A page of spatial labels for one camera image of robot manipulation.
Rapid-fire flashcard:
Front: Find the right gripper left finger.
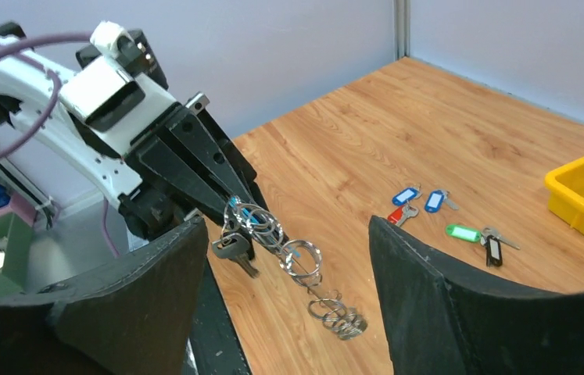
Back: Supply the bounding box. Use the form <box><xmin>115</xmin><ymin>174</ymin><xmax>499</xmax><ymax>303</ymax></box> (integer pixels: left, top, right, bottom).
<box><xmin>0</xmin><ymin>217</ymin><xmax>209</xmax><ymax>374</ymax></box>

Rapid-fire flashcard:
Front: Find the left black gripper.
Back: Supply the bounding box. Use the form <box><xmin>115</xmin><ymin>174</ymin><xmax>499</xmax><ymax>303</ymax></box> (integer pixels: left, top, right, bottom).
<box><xmin>118</xmin><ymin>93</ymin><xmax>267</xmax><ymax>240</ymax></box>

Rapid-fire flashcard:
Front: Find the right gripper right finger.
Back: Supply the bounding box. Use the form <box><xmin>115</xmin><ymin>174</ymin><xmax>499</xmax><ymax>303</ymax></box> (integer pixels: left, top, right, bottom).
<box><xmin>368</xmin><ymin>216</ymin><xmax>584</xmax><ymax>374</ymax></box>

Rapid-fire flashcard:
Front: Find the black tagged key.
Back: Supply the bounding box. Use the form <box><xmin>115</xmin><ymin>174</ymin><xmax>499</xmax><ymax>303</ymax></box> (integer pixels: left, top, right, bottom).
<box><xmin>211</xmin><ymin>232</ymin><xmax>260</xmax><ymax>278</ymax></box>

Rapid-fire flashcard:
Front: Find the large keyring with small rings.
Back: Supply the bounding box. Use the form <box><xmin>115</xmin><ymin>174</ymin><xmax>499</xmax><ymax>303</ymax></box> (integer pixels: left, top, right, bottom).
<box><xmin>218</xmin><ymin>197</ymin><xmax>368</xmax><ymax>341</ymax></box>

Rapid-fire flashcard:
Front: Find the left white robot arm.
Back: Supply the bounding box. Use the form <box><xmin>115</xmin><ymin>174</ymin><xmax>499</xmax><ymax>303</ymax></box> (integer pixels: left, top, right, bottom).
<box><xmin>0</xmin><ymin>21</ymin><xmax>266</xmax><ymax>240</ymax></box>

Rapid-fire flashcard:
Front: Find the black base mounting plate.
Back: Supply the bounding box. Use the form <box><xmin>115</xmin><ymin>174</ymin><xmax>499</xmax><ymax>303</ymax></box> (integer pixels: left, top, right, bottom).
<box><xmin>182</xmin><ymin>262</ymin><xmax>252</xmax><ymax>375</ymax></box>

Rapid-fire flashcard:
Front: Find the green tag key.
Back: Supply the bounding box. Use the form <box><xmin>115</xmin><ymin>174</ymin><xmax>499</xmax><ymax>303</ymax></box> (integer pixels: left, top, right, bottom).
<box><xmin>445</xmin><ymin>224</ymin><xmax>482</xmax><ymax>243</ymax></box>

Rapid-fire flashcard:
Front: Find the red tag key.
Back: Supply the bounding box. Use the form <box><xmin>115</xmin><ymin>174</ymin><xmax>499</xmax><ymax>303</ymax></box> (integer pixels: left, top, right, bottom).
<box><xmin>387</xmin><ymin>202</ymin><xmax>419</xmax><ymax>227</ymax></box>

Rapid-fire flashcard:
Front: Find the blue tag key left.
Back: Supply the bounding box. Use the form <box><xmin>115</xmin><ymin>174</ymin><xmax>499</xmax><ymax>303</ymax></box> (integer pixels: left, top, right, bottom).
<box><xmin>391</xmin><ymin>184</ymin><xmax>422</xmax><ymax>206</ymax></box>

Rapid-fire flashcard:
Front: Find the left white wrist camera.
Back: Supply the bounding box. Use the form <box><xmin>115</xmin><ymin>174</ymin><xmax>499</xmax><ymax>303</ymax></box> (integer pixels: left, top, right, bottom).
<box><xmin>59</xmin><ymin>21</ymin><xmax>177</xmax><ymax>159</ymax></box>

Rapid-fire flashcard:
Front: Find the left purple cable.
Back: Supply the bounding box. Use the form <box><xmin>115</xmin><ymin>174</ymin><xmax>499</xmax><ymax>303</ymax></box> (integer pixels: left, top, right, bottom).
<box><xmin>0</xmin><ymin>31</ymin><xmax>122</xmax><ymax>260</ymax></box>

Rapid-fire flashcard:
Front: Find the right aluminium corner post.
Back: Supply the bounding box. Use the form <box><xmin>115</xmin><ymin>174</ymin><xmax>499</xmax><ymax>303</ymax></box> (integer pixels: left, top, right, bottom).
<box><xmin>394</xmin><ymin>0</ymin><xmax>410</xmax><ymax>59</ymax></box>

